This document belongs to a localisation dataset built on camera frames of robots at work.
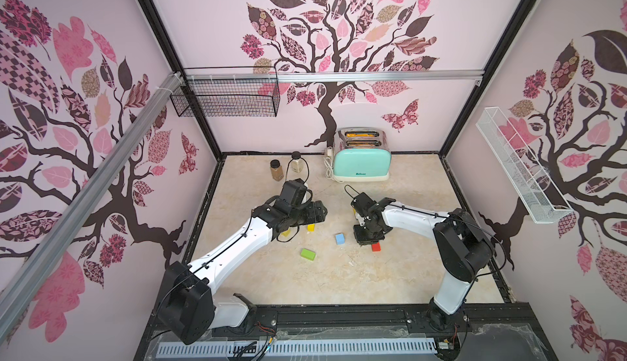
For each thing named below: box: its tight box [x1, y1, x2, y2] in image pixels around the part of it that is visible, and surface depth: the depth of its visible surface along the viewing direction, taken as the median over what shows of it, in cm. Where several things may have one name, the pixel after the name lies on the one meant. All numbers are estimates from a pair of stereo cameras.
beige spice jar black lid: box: [291, 150, 305, 174], surface depth 109 cm
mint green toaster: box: [332, 127, 393, 183], surface depth 106 cm
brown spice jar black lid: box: [270, 159, 285, 182], surface depth 106 cm
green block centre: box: [300, 248, 316, 261], surface depth 89 cm
